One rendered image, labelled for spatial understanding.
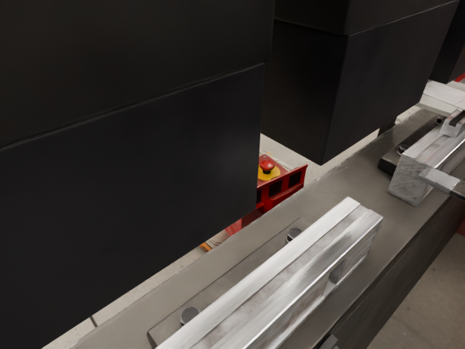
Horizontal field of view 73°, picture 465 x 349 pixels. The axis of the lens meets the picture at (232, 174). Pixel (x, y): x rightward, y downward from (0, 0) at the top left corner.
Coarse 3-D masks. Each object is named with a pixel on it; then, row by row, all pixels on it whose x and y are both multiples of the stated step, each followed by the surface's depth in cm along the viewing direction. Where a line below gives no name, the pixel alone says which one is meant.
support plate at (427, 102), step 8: (456, 88) 73; (464, 88) 73; (424, 96) 69; (416, 104) 68; (424, 104) 66; (432, 104) 66; (440, 104) 66; (448, 104) 66; (440, 112) 65; (448, 112) 64
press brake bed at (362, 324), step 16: (448, 208) 74; (464, 208) 119; (432, 224) 66; (448, 224) 101; (416, 240) 60; (432, 240) 88; (448, 240) 160; (416, 256) 76; (432, 256) 129; (400, 272) 68; (416, 272) 106; (384, 288) 62; (400, 288) 91; (368, 304) 57; (384, 304) 80; (400, 304) 137; (352, 320) 52; (368, 320) 72; (384, 320) 114; (336, 336) 49; (352, 336) 65; (368, 336) 97
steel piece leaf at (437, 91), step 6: (426, 84) 74; (432, 84) 74; (438, 84) 74; (426, 90) 71; (432, 90) 71; (438, 90) 71; (444, 90) 71; (450, 90) 71; (456, 90) 71; (432, 96) 69; (438, 96) 69; (444, 96) 69; (450, 96) 69; (456, 96) 69; (462, 96) 69; (450, 102) 66; (456, 102) 66
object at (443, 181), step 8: (432, 168) 48; (424, 176) 47; (432, 176) 47; (440, 176) 47; (448, 176) 47; (432, 184) 46; (440, 184) 45; (448, 184) 45; (456, 184) 45; (464, 184) 45; (448, 192) 45; (456, 192) 44; (464, 192) 44; (464, 200) 43
